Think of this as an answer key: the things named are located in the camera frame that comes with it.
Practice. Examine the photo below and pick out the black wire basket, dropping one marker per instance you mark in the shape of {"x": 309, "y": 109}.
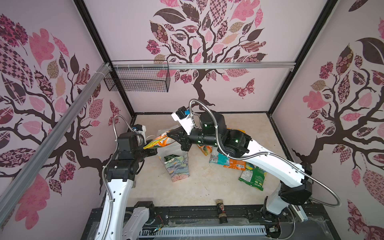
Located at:
{"x": 139, "y": 76}

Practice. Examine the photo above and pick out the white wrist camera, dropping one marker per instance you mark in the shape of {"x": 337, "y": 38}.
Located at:
{"x": 142, "y": 131}
{"x": 185, "y": 118}

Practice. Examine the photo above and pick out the aluminium rail back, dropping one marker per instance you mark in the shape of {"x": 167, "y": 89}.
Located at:
{"x": 205, "y": 66}

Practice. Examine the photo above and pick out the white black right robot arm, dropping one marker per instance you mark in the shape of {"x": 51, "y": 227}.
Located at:
{"x": 240, "y": 145}

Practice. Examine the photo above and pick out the small brown black bottle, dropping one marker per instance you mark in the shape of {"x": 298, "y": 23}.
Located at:
{"x": 221, "y": 212}

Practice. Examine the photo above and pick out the green white snack bag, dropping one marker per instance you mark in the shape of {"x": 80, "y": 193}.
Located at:
{"x": 253, "y": 176}

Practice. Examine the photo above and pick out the orange chips bag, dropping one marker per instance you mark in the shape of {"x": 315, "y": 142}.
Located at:
{"x": 236, "y": 164}

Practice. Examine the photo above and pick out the Fox's fruits candy bag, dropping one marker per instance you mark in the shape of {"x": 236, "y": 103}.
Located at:
{"x": 159, "y": 142}

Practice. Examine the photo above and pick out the green Fox's mango tea bag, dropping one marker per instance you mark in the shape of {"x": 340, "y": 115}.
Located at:
{"x": 169, "y": 158}

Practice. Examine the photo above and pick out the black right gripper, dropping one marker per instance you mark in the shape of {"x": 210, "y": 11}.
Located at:
{"x": 180, "y": 135}

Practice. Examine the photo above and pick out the orange snack bag with label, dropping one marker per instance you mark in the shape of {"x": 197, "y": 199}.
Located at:
{"x": 206, "y": 150}

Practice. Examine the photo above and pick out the floral paper bag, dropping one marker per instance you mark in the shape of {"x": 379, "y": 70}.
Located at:
{"x": 178, "y": 168}

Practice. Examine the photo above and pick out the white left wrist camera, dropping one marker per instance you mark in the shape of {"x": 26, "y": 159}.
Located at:
{"x": 142, "y": 131}

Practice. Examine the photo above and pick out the white slotted cable duct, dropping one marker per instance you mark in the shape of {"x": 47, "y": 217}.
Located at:
{"x": 217, "y": 231}

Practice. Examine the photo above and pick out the teal snack bag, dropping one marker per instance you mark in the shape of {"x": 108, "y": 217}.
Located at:
{"x": 218, "y": 158}

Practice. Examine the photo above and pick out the aluminium rail left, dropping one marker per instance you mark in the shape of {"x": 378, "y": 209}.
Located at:
{"x": 13, "y": 193}

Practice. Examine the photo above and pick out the aluminium rail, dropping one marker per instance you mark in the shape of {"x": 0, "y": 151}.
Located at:
{"x": 205, "y": 66}
{"x": 13, "y": 193}

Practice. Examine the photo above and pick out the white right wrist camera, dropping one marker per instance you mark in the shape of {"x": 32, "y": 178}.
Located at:
{"x": 185, "y": 118}

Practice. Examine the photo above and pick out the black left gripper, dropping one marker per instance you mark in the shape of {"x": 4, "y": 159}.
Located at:
{"x": 153, "y": 151}

